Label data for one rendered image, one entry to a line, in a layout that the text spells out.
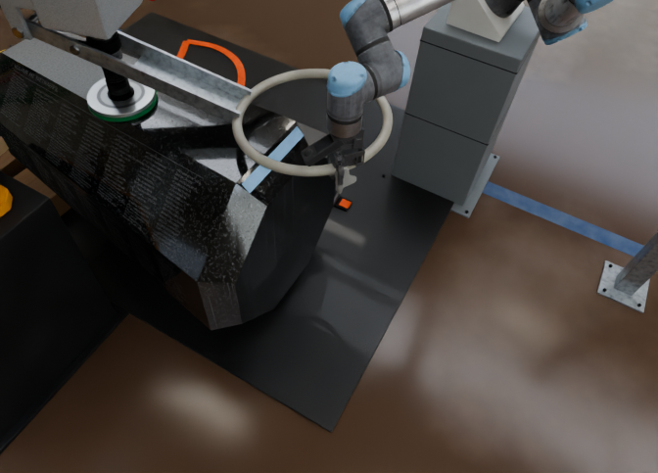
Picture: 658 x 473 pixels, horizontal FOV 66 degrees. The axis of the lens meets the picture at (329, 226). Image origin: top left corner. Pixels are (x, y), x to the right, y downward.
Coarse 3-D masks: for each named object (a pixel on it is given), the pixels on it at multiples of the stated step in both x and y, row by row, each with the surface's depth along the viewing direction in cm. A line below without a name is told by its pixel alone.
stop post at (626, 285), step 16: (656, 240) 203; (640, 256) 213; (656, 256) 206; (608, 272) 234; (624, 272) 224; (640, 272) 215; (608, 288) 228; (624, 288) 226; (640, 288) 229; (624, 304) 224; (640, 304) 223
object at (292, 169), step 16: (272, 80) 166; (288, 80) 169; (256, 96) 163; (384, 96) 160; (384, 112) 155; (240, 128) 151; (384, 128) 150; (240, 144) 147; (384, 144) 148; (256, 160) 144; (272, 160) 142
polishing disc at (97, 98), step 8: (104, 80) 170; (128, 80) 171; (96, 88) 167; (104, 88) 167; (136, 88) 168; (144, 88) 169; (88, 96) 165; (96, 96) 165; (104, 96) 165; (136, 96) 166; (144, 96) 166; (152, 96) 166; (88, 104) 162; (96, 104) 163; (104, 104) 163; (112, 104) 163; (120, 104) 163; (128, 104) 163; (136, 104) 164; (144, 104) 164; (96, 112) 161; (104, 112) 160; (112, 112) 161; (120, 112) 161; (128, 112) 161; (136, 112) 162
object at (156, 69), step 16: (32, 16) 148; (16, 32) 144; (32, 32) 147; (48, 32) 146; (64, 48) 149; (80, 48) 148; (128, 48) 158; (144, 48) 156; (96, 64) 151; (112, 64) 149; (128, 64) 149; (144, 64) 157; (160, 64) 159; (176, 64) 158; (192, 64) 158; (144, 80) 152; (160, 80) 150; (176, 80) 158; (192, 80) 160; (208, 80) 160; (224, 80) 159; (176, 96) 153; (192, 96) 152; (208, 96) 159; (224, 96) 161; (240, 96) 162; (208, 112) 155; (224, 112) 154; (240, 112) 154
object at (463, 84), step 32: (448, 32) 196; (512, 32) 198; (416, 64) 211; (448, 64) 203; (480, 64) 197; (512, 64) 190; (416, 96) 222; (448, 96) 214; (480, 96) 206; (512, 96) 229; (416, 128) 234; (448, 128) 225; (480, 128) 217; (416, 160) 248; (448, 160) 237; (480, 160) 228; (448, 192) 252; (480, 192) 260
